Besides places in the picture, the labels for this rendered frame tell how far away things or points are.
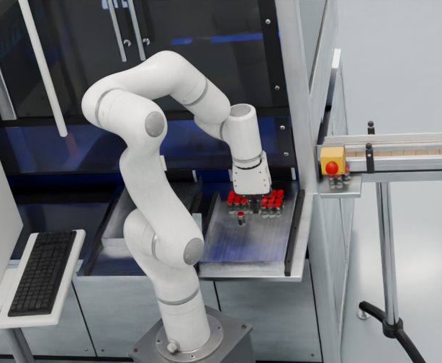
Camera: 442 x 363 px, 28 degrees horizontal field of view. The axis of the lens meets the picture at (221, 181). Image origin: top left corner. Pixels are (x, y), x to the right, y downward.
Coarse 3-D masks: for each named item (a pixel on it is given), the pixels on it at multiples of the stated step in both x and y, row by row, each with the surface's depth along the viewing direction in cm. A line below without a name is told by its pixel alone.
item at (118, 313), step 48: (336, 96) 355; (336, 240) 343; (96, 288) 338; (144, 288) 333; (240, 288) 324; (288, 288) 320; (336, 288) 339; (0, 336) 364; (48, 336) 359; (96, 336) 354; (288, 336) 335
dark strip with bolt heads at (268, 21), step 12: (264, 0) 257; (264, 12) 259; (264, 24) 261; (264, 36) 263; (276, 36) 263; (264, 48) 266; (276, 48) 265; (276, 60) 267; (276, 72) 270; (276, 84) 272; (276, 96) 275
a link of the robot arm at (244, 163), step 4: (232, 156) 245; (256, 156) 243; (260, 156) 244; (236, 160) 243; (240, 160) 242; (244, 160) 242; (248, 160) 242; (252, 160) 242; (256, 160) 243; (236, 164) 244; (240, 164) 243; (244, 164) 243; (248, 164) 243; (252, 164) 243; (256, 164) 244
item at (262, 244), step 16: (224, 208) 294; (288, 208) 289; (224, 224) 288; (256, 224) 285; (272, 224) 284; (288, 224) 282; (208, 240) 280; (224, 240) 281; (240, 240) 280; (256, 240) 278; (272, 240) 277; (288, 240) 272; (208, 256) 276; (224, 256) 274; (240, 256) 273; (256, 256) 272; (272, 256) 271
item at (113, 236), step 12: (180, 192) 306; (192, 192) 305; (120, 204) 303; (132, 204) 305; (192, 204) 296; (120, 216) 300; (108, 228) 292; (120, 228) 295; (108, 240) 286; (120, 240) 285
